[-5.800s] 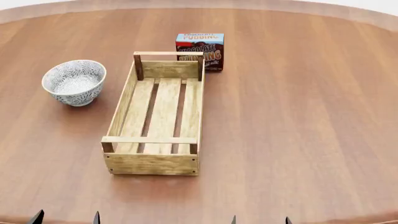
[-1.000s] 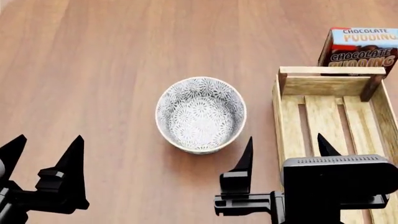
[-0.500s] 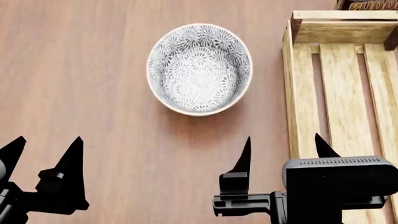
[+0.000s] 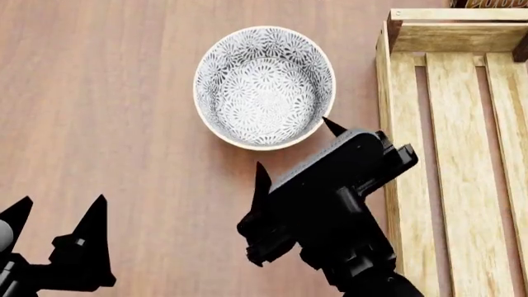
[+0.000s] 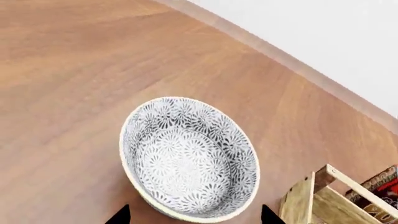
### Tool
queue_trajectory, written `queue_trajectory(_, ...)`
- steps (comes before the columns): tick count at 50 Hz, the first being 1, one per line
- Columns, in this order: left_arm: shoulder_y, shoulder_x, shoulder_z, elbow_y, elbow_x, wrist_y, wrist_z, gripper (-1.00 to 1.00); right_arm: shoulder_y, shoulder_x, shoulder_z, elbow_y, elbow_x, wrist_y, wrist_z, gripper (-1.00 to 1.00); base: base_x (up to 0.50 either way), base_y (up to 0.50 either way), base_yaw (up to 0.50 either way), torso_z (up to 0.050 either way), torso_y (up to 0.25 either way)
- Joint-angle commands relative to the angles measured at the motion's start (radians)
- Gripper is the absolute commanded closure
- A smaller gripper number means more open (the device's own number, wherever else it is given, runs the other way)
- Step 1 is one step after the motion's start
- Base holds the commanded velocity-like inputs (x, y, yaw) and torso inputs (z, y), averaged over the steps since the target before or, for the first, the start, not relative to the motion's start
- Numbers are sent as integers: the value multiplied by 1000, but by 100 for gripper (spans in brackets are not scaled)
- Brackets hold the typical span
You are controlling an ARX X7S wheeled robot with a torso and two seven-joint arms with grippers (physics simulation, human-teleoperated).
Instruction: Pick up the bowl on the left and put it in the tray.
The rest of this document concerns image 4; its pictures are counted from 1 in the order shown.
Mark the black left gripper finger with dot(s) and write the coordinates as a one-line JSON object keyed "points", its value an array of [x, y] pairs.
{"points": [[88, 247], [20, 216]]}

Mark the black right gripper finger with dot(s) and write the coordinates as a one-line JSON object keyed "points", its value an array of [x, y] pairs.
{"points": [[260, 191], [333, 128]]}

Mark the white black floral patterned bowl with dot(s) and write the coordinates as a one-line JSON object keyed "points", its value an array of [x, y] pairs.
{"points": [[266, 99]]}

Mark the light wooden slatted tray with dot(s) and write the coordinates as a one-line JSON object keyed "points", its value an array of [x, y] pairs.
{"points": [[458, 173]]}

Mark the brown printed box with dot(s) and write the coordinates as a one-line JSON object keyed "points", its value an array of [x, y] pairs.
{"points": [[486, 3]]}

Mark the grey round camera housing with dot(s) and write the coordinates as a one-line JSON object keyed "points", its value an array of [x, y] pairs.
{"points": [[4, 235]]}

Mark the black textured camera box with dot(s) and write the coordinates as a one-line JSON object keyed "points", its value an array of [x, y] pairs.
{"points": [[346, 164]]}

